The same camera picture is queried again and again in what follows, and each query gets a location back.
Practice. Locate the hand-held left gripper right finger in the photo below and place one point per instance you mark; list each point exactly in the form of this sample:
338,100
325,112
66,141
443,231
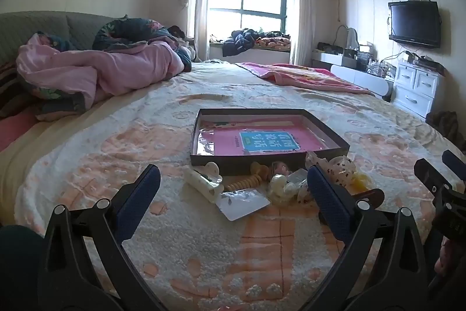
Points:
327,201

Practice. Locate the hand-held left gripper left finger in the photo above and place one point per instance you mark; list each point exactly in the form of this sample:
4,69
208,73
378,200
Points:
140,194

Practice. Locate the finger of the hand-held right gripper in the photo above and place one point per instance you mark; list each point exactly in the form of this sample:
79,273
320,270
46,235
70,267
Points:
455,161
427,174

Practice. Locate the yellow hair accessory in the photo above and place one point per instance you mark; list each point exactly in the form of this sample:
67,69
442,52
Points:
360,181

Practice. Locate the dark brown banana hair clip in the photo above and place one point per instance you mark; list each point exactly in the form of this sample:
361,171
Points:
373,193

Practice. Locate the cream fluffy scrunchie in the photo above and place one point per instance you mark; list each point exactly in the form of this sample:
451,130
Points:
282,187

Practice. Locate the cream hair claw clip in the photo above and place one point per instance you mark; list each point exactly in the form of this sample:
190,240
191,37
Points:
204,183

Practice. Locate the dark shallow cardboard tray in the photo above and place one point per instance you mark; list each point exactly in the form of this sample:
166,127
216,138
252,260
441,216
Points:
269,159

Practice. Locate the clear packet with white card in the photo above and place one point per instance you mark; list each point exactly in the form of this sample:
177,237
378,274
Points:
242,205

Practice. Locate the person's right hand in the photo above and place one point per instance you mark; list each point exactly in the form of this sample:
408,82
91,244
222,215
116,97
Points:
443,262

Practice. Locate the dark patterned bag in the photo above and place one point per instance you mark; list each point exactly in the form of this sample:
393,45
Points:
444,125

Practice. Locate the pink hair accessory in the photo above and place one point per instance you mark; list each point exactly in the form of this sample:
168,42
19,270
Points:
281,168

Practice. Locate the tan hair clip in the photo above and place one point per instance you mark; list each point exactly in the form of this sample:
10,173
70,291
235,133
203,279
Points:
259,170

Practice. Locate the white drawer cabinet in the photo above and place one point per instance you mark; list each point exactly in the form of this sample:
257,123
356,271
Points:
415,85

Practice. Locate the pink book with blue label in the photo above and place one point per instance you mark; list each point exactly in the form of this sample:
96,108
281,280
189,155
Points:
225,143

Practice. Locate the black set-top box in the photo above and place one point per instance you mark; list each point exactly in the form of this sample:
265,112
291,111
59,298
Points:
424,60

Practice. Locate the white desk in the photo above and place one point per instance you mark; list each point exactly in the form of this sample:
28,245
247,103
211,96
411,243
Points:
360,77

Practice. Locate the pink floral quilt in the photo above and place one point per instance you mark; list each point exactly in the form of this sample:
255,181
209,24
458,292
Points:
120,70

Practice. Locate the pink patterned blanket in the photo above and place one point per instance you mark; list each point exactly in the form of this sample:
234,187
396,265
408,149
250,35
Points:
302,76

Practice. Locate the pile of dark clothes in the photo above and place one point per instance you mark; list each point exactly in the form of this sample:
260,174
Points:
244,39

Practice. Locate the sheer white curtain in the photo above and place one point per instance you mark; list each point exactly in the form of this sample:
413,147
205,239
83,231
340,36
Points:
302,12
198,1

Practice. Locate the green quilted headboard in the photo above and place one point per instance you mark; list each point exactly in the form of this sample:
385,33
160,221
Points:
32,30

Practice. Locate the black wall television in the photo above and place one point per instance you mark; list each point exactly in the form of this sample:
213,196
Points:
415,23

